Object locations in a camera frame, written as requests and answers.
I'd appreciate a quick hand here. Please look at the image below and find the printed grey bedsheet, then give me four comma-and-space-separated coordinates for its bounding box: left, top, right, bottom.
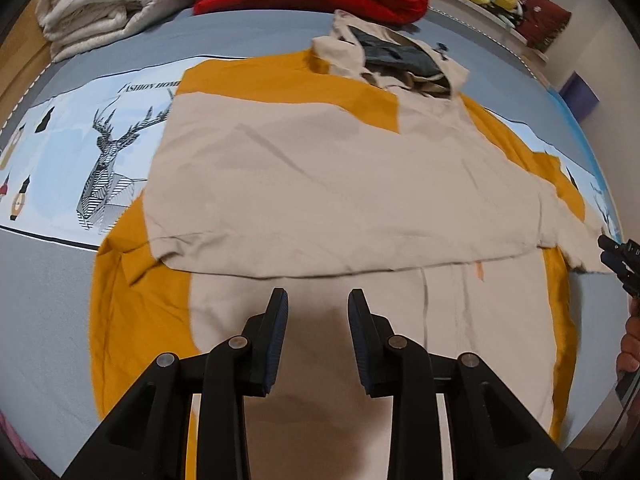
0, 7, 640, 466

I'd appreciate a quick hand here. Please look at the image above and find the beige and yellow jacket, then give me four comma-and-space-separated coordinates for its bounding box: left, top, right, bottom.
89, 10, 618, 480

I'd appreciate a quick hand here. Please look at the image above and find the black cable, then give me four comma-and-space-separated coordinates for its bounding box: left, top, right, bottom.
580, 395, 637, 472

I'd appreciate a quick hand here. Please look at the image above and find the purple box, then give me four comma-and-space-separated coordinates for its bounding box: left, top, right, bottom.
559, 72, 598, 121

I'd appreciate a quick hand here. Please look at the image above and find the dark red cushion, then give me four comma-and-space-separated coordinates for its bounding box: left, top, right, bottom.
515, 0, 572, 53

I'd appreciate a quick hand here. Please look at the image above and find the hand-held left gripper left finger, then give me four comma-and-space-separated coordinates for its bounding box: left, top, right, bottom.
60, 287, 291, 480

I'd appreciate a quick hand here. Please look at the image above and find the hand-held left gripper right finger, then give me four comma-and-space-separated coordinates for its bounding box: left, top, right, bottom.
347, 288, 581, 480

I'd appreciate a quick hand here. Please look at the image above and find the folded white blanket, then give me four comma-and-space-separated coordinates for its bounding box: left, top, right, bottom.
37, 0, 201, 61

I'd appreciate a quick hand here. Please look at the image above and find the pink cloth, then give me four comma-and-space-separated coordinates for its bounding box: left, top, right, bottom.
0, 410, 38, 461

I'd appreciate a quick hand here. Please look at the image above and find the person's right hand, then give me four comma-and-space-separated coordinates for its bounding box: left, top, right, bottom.
616, 300, 640, 375

